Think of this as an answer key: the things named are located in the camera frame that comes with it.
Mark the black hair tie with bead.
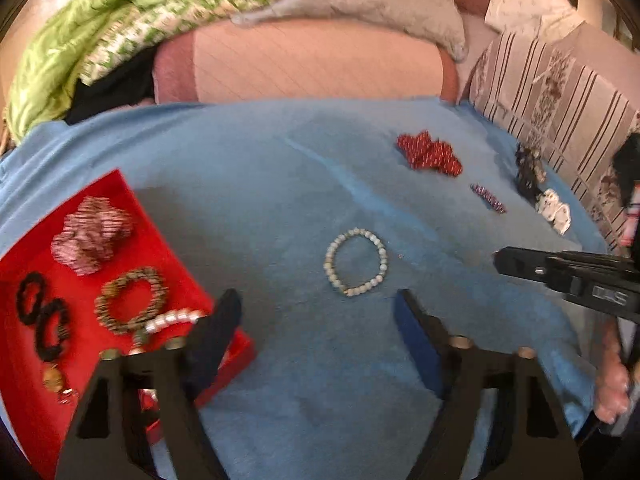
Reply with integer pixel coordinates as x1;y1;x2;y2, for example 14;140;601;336
34;298;73;363

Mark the leopard print hair tie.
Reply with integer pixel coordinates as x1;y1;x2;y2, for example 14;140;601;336
93;265;170;336

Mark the large pearl bracelet with charm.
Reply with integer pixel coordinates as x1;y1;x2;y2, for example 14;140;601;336
130;308;207;354

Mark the red jewelry tray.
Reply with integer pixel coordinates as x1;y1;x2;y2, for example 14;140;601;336
1;171;255;479

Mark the person's right hand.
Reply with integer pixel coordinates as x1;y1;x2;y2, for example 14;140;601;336
593;318;630;425

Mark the white black dotted scrunchie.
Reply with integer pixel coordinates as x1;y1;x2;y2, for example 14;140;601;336
536;188;572;235

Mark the striped floral pillow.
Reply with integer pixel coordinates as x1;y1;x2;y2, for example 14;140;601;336
464;24;639;254

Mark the black lace scrunchie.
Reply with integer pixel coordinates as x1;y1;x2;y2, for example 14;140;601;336
515;143;547;204

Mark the purple braided hair clip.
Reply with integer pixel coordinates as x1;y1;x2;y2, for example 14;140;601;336
470;183;506;214

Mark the white floral pillow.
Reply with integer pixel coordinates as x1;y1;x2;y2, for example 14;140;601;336
484;0;584;42

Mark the red polka dot scrunchie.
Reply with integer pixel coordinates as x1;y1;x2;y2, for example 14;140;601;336
396;130;463;178

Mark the red white plaid scrunchie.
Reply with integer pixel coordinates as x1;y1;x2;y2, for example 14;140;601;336
51;196;134;276

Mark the light blue bed blanket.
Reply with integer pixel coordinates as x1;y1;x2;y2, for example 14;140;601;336
1;99;605;479

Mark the pink bolster cushion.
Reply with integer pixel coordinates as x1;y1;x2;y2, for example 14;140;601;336
153;20;459;104

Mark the black folded garment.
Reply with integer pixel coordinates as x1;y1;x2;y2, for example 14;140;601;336
63;47;157;125

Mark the green quilted comforter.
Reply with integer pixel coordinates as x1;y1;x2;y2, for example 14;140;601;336
2;0;276;146

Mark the black cord gold charm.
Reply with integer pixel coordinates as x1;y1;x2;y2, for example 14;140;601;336
42;362;78;405

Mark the plain black hair tie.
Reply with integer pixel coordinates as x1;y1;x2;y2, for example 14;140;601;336
15;271;49;328

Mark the small pale bead bracelet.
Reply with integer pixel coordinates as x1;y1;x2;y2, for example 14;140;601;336
323;226;390;298

